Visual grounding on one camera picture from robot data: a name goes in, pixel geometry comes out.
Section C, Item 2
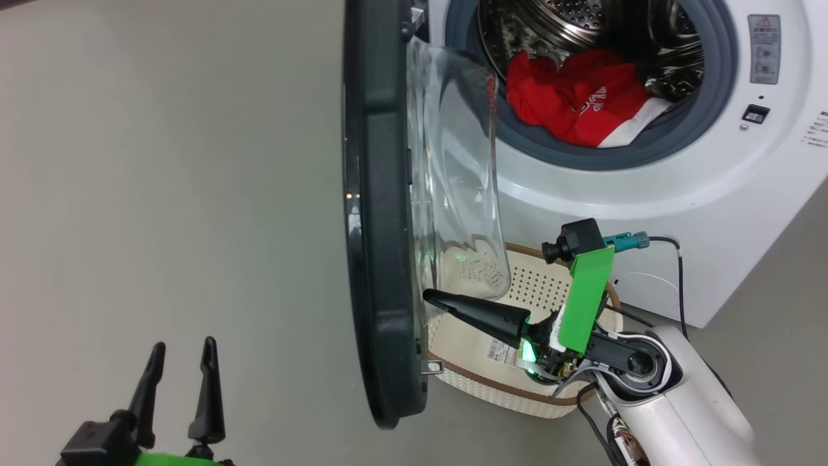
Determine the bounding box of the round white filter cover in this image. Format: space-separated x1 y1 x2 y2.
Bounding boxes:
611 272 680 318

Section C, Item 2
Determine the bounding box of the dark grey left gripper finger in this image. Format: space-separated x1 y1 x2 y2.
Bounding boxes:
127 342 167 449
188 337 226 445

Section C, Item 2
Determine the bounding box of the black cable with teal connector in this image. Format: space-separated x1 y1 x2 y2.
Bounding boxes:
603 231 688 337

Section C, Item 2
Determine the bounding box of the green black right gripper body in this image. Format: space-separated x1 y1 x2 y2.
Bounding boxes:
517 246 615 384

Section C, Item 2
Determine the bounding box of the white front-load washing machine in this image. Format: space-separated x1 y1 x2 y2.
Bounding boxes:
414 0 828 329

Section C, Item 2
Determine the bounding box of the white barcode shipping label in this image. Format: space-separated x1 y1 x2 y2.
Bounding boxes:
485 338 525 367

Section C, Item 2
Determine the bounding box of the stainless steel washing machine drum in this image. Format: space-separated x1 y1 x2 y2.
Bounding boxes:
477 0 704 103

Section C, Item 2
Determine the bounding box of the black round glass washer door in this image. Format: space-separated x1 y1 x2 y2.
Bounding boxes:
342 0 512 430

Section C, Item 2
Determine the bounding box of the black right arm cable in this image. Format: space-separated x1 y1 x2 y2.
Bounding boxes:
574 382 625 466

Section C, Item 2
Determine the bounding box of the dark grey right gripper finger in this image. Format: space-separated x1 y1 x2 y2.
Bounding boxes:
423 289 532 350

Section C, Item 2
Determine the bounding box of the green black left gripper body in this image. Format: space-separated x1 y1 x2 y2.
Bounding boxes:
133 442 235 466

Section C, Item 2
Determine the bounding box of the red garment with white trim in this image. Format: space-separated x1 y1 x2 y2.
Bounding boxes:
560 49 673 149

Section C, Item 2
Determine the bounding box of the cream perforated laundry basket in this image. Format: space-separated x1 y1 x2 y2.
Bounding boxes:
427 243 625 419

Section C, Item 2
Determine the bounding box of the grey warning sticker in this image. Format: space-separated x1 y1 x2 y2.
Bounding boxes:
748 14 781 85

